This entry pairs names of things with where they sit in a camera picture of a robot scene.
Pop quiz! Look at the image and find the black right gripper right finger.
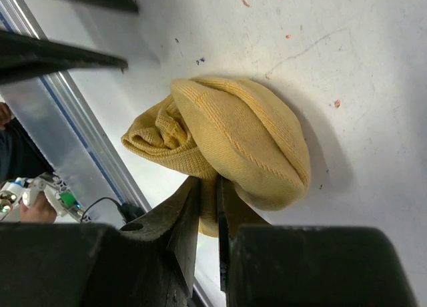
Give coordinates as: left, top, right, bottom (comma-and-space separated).
216, 178, 416, 306

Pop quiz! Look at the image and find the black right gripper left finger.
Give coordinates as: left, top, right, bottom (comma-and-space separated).
1, 177, 199, 306

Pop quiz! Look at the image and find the white teleoperation controller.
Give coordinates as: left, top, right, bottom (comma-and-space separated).
1, 173, 83, 222

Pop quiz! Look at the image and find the operator hand with controller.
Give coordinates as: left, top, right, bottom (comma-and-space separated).
19, 192, 57, 224

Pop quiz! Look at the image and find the yellow sock pair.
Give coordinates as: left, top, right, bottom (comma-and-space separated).
121, 77, 312, 237

